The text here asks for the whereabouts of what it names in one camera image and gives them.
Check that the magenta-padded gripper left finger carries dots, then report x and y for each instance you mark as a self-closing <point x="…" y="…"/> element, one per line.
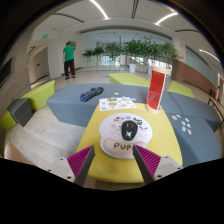
<point x="80" y="163"/>

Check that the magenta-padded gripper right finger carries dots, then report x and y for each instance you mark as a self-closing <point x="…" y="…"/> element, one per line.
<point x="150" y="161"/>

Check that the black computer mouse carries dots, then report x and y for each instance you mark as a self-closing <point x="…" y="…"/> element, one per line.
<point x="129" y="130"/>

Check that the white puppy print mouse pad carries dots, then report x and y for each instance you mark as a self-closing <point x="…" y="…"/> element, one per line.
<point x="111" y="136"/>

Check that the small stickers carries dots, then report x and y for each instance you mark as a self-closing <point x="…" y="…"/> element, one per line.
<point x="183" y="123"/>

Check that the grey sofa module with stickers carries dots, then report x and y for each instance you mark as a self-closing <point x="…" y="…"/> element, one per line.
<point x="200" y="146"/>

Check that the long grey sofa module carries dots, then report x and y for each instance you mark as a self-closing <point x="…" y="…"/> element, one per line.
<point x="66" y="105"/>

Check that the tan seat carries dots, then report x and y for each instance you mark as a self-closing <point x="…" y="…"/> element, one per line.
<point x="15" y="154"/>

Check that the white sticker sheet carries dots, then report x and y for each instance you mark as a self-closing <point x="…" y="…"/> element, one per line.
<point x="116" y="104"/>

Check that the folded dark blue umbrella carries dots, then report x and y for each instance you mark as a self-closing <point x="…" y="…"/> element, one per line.
<point x="90" y="94"/>

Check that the red display tower wooden ends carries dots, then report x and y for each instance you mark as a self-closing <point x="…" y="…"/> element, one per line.
<point x="156" y="88"/>

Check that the yellow-green ottoman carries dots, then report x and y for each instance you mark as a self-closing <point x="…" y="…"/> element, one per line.
<point x="180" y="89"/>
<point x="128" y="80"/>

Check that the yellow-green seat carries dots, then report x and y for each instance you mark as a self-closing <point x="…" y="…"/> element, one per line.
<point x="41" y="95"/>

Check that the small dark grey seat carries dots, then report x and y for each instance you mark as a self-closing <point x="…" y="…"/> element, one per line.
<point x="20" y="111"/>

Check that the wooden bench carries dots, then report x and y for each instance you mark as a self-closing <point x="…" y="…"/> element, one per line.
<point x="216" y="106"/>

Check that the brown wooden counter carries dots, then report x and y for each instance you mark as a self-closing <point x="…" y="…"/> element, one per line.
<point x="196" y="76"/>

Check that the person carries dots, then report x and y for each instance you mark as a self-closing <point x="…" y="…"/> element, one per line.
<point x="69" y="55"/>

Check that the potted green plants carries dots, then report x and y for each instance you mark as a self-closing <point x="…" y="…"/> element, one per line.
<point x="133" y="50"/>

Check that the ceiling light strips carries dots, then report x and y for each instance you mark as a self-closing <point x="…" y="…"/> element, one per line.
<point x="100" y="9"/>

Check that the black wall screen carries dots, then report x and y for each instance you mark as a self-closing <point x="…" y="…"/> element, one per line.
<point x="5" y="71"/>

